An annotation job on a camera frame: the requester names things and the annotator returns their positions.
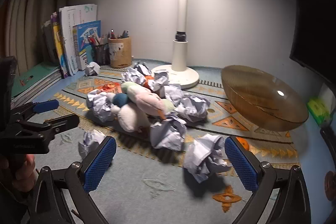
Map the person's left hand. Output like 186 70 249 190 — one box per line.
0 154 37 190

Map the yellow cover book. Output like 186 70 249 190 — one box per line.
51 22 69 77

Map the white box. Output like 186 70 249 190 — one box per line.
319 82 336 109

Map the bunch of red pens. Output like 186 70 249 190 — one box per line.
88 34 109 46

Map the wooden pen holder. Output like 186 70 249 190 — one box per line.
108 37 132 69

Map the row of upright books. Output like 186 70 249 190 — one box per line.
59 4 97 75

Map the patterned woven mat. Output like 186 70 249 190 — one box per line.
26 58 302 224

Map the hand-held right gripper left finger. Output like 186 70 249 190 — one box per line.
31 135 117 224

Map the pile of paper balls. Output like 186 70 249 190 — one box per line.
78 61 212 160

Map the blue cover book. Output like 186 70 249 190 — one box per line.
72 20 101 71

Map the large paper wad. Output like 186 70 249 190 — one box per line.
183 134 233 184

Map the pink plush toy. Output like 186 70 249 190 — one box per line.
133 88 168 119

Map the black mesh pen holder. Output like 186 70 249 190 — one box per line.
91 43 111 66

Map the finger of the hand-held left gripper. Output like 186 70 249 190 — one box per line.
10 99 59 122
39 114 80 136

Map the white plush toy blue cap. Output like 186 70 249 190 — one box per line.
106 93 150 133

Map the dark monitor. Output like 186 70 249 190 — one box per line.
287 0 336 85

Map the green plush toy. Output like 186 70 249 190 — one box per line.
120 81 147 94

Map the bunch of dark pens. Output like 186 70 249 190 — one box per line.
109 29 130 39

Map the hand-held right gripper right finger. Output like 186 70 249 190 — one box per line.
224 135 311 224

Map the white desk lamp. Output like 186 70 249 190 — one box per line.
151 0 200 90

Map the brown round object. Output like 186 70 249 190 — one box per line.
324 171 336 201

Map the stack of flat books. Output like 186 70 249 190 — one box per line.
10 61 62 109

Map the grey green book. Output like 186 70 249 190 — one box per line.
42 20 59 64

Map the orange snack packet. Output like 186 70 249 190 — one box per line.
100 83 121 93

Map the amber ribbed glass bowl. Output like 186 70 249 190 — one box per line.
221 65 309 132

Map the green box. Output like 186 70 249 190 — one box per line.
307 98 330 127

